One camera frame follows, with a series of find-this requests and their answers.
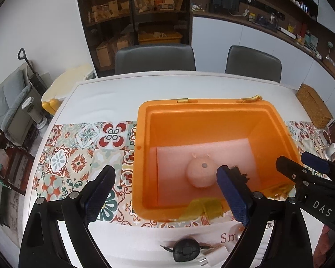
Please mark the round pinkish object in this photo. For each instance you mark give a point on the round pinkish object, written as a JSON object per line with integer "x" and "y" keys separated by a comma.
{"x": 201, "y": 174}

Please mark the wooden wall shelf unit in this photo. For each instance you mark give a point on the wooden wall shelf unit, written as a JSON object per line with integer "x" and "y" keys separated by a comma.
{"x": 282, "y": 33}

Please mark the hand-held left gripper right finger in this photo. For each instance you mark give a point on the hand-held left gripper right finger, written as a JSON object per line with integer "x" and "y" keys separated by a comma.
{"x": 234, "y": 198}

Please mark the dark wooden shelf cabinet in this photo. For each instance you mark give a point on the dark wooden shelf cabinet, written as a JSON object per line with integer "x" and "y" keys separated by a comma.
{"x": 134, "y": 19}

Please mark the cardboard box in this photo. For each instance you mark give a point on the cardboard box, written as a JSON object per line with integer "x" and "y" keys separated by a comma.
{"x": 103, "y": 53}
{"x": 124, "y": 41}

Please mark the white plug adapter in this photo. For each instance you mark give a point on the white plug adapter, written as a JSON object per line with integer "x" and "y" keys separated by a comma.
{"x": 213, "y": 256}

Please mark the white cup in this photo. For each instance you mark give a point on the white cup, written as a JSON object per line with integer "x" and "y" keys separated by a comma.
{"x": 332, "y": 149}

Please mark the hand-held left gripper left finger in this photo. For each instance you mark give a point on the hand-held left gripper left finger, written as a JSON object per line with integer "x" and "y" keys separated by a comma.
{"x": 97, "y": 198}

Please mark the white standing fan heater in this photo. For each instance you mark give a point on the white standing fan heater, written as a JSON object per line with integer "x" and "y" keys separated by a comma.
{"x": 33, "y": 111}

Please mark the yellow storage bin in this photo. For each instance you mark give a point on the yellow storage bin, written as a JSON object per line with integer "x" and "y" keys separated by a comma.
{"x": 159, "y": 38}

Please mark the upright vacuum cleaner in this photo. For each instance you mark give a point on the upright vacuum cleaner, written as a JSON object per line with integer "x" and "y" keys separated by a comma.
{"x": 35, "y": 76}

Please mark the tile-patterned tablecloth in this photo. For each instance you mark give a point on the tile-patterned tablecloth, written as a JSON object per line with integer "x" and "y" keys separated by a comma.
{"x": 72, "y": 159}

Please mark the grey sofa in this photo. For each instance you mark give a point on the grey sofa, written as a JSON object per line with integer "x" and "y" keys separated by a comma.
{"x": 8, "y": 97}

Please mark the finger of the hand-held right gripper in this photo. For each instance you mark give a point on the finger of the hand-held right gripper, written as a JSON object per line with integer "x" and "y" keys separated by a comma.
{"x": 318, "y": 163}
{"x": 291, "y": 170}

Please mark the wooden rack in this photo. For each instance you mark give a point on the wooden rack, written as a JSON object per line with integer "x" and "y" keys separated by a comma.
{"x": 14, "y": 159}

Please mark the woven wicker box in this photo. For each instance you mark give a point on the woven wicker box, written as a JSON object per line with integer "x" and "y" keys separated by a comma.
{"x": 314, "y": 103}

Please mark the small white bowl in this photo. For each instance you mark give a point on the small white bowl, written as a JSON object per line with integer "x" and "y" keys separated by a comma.
{"x": 325, "y": 137}

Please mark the cream and yellow plastic tub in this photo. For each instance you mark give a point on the cream and yellow plastic tub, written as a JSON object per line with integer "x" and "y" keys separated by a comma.
{"x": 68, "y": 79}

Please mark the orange plastic storage box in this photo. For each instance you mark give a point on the orange plastic storage box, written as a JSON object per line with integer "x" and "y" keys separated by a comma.
{"x": 148, "y": 145}

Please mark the person's right hand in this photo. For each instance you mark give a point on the person's right hand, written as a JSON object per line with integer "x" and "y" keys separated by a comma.
{"x": 328, "y": 245}

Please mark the grey dining chair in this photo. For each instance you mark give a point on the grey dining chair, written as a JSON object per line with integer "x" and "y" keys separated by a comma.
{"x": 155, "y": 60}
{"x": 252, "y": 61}

